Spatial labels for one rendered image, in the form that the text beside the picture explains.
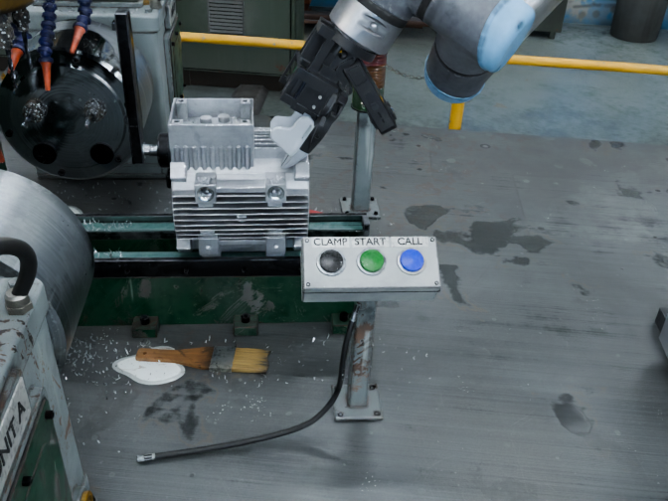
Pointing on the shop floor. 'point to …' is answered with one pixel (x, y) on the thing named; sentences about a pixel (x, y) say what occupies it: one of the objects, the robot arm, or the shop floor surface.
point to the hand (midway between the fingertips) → (291, 162)
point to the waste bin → (638, 20)
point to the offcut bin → (554, 20)
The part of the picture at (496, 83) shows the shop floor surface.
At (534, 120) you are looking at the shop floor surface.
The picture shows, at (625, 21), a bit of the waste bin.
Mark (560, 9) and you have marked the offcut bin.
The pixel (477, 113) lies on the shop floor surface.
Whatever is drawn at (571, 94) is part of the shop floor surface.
